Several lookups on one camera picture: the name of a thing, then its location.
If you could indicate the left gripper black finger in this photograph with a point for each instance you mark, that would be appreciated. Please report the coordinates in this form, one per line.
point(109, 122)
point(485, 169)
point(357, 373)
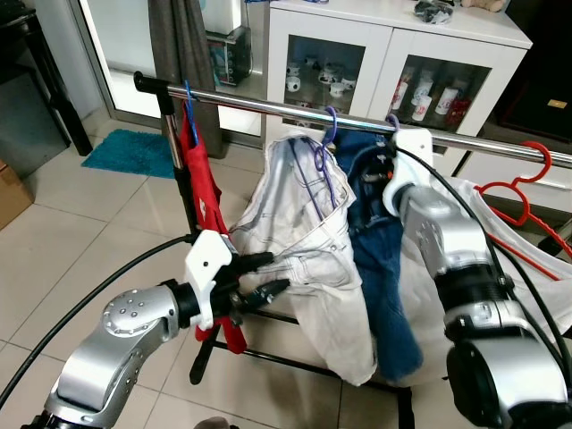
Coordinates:
point(255, 263)
point(268, 293)

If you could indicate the blue denim jeans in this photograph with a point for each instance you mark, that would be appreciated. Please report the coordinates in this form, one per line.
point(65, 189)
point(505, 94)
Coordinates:
point(380, 259)

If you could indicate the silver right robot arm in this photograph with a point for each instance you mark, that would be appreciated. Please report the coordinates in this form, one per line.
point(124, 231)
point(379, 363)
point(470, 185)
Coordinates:
point(447, 241)

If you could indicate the red plastic hanger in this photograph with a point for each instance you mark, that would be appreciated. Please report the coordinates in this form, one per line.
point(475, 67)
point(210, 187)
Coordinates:
point(547, 161)

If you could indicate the white jeans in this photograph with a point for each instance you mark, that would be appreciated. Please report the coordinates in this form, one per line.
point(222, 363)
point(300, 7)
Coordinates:
point(295, 232)

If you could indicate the white low drawer unit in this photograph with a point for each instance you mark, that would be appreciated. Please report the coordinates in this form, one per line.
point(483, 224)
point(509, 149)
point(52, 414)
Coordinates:
point(469, 170)

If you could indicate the red garment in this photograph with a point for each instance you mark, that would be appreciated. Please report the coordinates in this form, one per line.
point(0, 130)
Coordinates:
point(204, 192)

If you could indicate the white glass-door cabinet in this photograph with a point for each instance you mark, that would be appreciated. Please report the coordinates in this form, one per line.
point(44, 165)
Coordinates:
point(380, 54)

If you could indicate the teal floor mat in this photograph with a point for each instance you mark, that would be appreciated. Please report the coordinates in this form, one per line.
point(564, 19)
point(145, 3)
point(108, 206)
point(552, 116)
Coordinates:
point(130, 154)

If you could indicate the grey black figurine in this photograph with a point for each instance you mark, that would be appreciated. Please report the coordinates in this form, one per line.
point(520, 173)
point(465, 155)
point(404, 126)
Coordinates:
point(435, 11)

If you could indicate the black speaker cabinet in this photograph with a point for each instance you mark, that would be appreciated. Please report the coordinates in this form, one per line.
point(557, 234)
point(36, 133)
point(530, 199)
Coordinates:
point(545, 71)

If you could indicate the dark printed box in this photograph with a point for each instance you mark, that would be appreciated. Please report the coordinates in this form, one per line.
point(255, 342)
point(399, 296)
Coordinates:
point(231, 58)

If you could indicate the beige plush toy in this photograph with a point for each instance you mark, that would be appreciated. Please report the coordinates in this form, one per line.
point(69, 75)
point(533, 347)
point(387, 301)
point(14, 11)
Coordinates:
point(487, 6)

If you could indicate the thin white garment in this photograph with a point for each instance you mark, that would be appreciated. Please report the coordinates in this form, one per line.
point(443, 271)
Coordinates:
point(545, 286)

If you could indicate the grey curtain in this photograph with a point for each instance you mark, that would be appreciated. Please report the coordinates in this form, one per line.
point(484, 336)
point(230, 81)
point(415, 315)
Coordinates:
point(183, 45)

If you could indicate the brown cardboard box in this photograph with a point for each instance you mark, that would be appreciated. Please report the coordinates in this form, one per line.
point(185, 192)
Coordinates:
point(13, 197)

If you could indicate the white glass door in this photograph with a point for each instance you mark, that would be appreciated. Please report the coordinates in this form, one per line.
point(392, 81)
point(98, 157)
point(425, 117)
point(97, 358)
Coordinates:
point(125, 54)

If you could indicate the black side table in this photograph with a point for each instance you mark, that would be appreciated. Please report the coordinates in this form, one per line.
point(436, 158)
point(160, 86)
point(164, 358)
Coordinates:
point(18, 20)

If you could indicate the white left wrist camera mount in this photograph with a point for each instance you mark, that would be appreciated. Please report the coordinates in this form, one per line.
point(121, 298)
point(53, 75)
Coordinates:
point(207, 264)

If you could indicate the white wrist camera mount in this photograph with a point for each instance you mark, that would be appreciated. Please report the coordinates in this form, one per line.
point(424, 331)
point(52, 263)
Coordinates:
point(207, 264)
point(413, 147)

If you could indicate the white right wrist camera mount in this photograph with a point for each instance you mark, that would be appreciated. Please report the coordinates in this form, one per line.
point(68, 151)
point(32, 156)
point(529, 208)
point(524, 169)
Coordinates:
point(413, 147)

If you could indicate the chrome clothes rack rail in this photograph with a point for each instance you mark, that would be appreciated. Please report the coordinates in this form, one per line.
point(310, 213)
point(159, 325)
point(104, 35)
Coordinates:
point(268, 106)

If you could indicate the black clothes rack frame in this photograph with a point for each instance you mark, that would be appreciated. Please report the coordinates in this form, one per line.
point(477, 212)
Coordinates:
point(150, 82)

